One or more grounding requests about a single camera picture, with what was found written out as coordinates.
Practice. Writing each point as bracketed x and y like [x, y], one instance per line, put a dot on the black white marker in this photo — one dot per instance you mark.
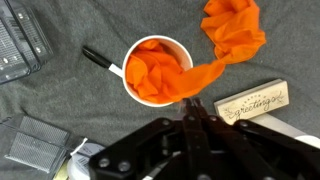
[98, 58]

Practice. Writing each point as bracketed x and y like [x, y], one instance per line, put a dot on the wooden greetings stamp block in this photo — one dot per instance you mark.
[253, 103]

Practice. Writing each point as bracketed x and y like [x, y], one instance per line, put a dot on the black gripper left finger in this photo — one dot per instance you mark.
[133, 148]

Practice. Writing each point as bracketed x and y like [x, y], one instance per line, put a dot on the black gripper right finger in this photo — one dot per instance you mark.
[266, 145]

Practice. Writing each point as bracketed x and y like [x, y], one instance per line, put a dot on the grey table cloth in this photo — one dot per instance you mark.
[83, 106]

